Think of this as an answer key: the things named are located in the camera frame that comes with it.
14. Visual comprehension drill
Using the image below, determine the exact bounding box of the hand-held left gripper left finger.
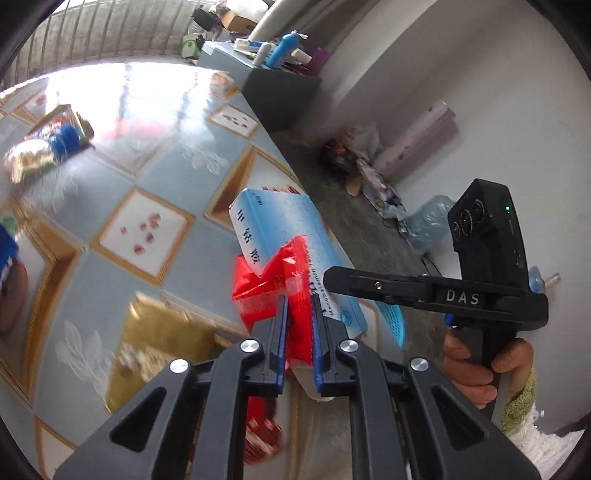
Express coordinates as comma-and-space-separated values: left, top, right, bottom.
53, 295, 290, 480

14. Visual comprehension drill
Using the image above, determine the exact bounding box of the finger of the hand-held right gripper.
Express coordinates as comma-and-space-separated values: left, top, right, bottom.
323, 266, 435, 306

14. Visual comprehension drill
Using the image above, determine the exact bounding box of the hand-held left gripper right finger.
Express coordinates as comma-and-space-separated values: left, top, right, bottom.
311, 293, 529, 480

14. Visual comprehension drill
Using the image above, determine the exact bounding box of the blue plastic mesh basket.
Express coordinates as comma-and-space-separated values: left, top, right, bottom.
369, 300, 408, 350

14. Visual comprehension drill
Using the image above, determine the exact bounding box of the clear red printed plastic bag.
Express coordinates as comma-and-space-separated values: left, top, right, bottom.
232, 234, 319, 466

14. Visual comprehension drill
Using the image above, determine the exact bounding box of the blue white cardboard box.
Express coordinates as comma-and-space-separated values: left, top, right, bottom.
229, 187, 369, 402

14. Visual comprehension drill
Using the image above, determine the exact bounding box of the person's right forearm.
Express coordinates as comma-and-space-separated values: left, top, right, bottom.
501, 364, 583, 467

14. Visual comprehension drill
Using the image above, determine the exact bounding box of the person's right hand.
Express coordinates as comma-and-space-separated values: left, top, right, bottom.
442, 332, 535, 410

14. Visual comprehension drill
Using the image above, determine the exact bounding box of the pink rolled mat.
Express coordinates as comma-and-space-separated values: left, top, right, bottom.
373, 102, 459, 178

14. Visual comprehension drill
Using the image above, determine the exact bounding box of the dark snack bag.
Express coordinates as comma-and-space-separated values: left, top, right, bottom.
318, 138, 361, 174

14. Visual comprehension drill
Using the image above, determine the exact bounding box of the white plastic bag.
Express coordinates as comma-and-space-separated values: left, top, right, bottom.
351, 124, 384, 160

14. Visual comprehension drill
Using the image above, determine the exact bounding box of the grey side cabinet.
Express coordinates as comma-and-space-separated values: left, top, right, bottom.
198, 41, 322, 132

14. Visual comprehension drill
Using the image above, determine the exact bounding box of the fruit print tablecloth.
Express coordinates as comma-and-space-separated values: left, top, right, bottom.
0, 62, 365, 476

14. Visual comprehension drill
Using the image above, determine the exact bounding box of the grey curtain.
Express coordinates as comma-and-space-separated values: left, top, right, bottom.
247, 0, 301, 42

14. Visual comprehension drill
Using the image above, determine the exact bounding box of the brown cardboard box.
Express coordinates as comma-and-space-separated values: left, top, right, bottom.
221, 10, 254, 32

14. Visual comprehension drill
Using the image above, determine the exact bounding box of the green white bag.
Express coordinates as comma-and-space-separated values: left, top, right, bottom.
181, 34, 206, 58

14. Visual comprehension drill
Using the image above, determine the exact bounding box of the black item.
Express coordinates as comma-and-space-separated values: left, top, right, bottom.
191, 7, 220, 28

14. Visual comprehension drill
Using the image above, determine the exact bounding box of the metal balcony railing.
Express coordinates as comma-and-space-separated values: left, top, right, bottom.
0, 0, 199, 90

